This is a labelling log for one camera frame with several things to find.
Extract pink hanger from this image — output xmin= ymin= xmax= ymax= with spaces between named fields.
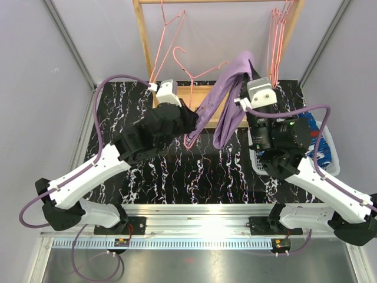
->
xmin=173 ymin=46 xmax=229 ymax=150
xmin=150 ymin=1 xmax=186 ymax=83

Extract purple trousers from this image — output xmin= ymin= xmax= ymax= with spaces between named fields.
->
xmin=184 ymin=51 xmax=254 ymax=149

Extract blue patterned trousers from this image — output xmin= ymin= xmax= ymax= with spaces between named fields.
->
xmin=300 ymin=113 xmax=332 ymax=169

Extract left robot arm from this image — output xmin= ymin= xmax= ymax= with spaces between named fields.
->
xmin=35 ymin=103 xmax=199 ymax=234

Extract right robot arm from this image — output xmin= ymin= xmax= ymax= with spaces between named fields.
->
xmin=234 ymin=64 xmax=376 ymax=246

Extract wooden clothes rack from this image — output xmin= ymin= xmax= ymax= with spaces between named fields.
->
xmin=132 ymin=0 xmax=306 ymax=130

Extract pink empty hangers bunch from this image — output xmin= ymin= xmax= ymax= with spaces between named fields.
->
xmin=267 ymin=1 xmax=294 ymax=88

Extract white plastic basket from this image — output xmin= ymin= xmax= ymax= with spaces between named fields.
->
xmin=249 ymin=119 xmax=340 ymax=176

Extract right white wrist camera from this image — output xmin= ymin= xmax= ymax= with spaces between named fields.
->
xmin=234 ymin=77 xmax=277 ymax=112

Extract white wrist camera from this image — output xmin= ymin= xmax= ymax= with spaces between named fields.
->
xmin=234 ymin=77 xmax=277 ymax=112
xmin=147 ymin=79 xmax=182 ymax=107

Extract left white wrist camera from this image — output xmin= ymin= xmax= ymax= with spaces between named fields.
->
xmin=147 ymin=79 xmax=182 ymax=107

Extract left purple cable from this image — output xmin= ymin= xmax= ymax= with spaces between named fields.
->
xmin=19 ymin=74 xmax=154 ymax=281

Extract purple cable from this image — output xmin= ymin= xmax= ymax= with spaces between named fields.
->
xmin=247 ymin=104 xmax=377 ymax=257
xmin=19 ymin=74 xmax=154 ymax=281

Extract aluminium mounting rail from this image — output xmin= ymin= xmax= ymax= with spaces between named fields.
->
xmin=39 ymin=203 xmax=354 ymax=250

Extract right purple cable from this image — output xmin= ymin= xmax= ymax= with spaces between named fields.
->
xmin=247 ymin=104 xmax=377 ymax=257

